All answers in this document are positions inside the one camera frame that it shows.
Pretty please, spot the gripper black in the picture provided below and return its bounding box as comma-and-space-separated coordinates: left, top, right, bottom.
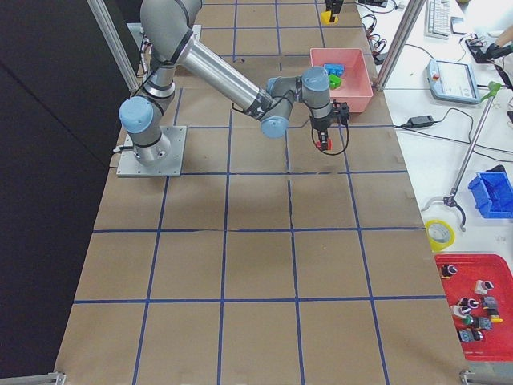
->
325, 0, 343, 15
309, 115, 333, 150

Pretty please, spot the red toy block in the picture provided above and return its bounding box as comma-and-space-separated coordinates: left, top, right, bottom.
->
316, 138, 332, 151

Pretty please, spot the yellow toy block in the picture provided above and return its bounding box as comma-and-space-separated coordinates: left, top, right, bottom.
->
320, 11, 339, 25

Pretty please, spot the green toy block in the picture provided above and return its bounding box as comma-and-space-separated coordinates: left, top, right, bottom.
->
329, 74, 342, 90

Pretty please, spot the blue toy block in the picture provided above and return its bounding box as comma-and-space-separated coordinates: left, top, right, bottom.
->
323, 63, 345, 77

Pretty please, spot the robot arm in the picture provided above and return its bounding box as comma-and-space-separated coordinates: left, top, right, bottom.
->
119, 0, 335, 165

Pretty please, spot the pink plastic box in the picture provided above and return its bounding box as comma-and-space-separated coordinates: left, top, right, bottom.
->
310, 48, 374, 112

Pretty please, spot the black power adapter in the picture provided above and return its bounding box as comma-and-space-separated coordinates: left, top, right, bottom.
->
406, 115, 435, 128

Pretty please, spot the white keyboard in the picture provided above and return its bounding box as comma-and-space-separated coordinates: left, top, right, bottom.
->
424, 0, 450, 39

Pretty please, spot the black smartphone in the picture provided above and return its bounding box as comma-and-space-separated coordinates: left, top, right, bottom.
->
450, 17, 466, 35

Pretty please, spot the teach pendant tablet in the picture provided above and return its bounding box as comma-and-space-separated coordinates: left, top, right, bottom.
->
426, 59, 481, 104

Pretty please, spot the yellow tape roll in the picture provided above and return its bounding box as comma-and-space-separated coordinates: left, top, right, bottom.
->
426, 219, 455, 253

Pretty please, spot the blue storage bin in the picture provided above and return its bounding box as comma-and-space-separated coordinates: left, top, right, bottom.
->
467, 171, 512, 219

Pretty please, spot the reacher grabber tool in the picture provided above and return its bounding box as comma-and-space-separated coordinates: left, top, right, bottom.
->
421, 81, 501, 232

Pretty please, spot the red parts tray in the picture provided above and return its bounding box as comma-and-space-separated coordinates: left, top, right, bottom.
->
435, 253, 512, 362

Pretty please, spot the aluminium frame post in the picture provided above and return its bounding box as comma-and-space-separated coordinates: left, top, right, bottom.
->
374, 0, 425, 91

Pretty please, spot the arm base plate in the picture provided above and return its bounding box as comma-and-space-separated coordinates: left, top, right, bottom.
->
116, 126, 188, 177

